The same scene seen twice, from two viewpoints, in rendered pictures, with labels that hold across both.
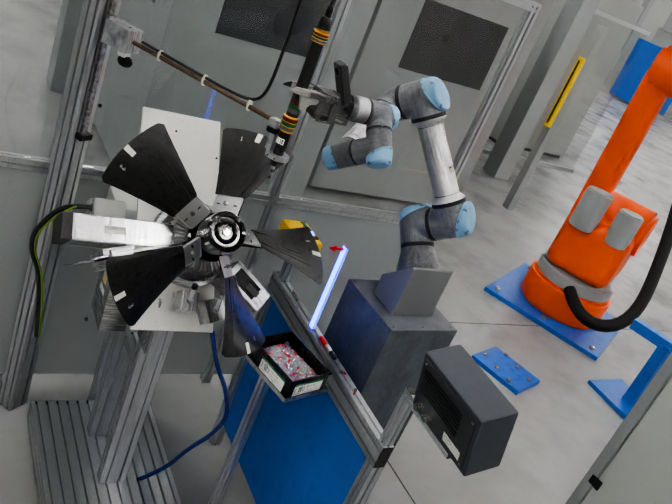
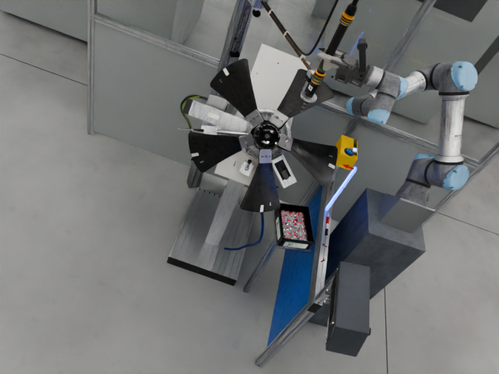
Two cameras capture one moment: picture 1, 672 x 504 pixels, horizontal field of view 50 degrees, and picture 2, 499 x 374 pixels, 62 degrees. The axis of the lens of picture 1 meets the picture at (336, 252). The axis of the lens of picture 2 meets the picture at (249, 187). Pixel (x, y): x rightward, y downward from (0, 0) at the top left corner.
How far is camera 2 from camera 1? 79 cm
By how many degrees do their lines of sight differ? 33
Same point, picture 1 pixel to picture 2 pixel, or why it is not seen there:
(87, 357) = not seen: hidden behind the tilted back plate
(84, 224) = (197, 107)
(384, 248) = not seen: hidden behind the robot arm
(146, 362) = (229, 192)
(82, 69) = (237, 13)
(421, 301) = (404, 222)
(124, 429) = (217, 221)
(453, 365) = (350, 278)
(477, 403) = (344, 312)
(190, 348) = (291, 190)
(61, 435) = (201, 210)
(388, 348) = (365, 243)
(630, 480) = not seen: outside the picture
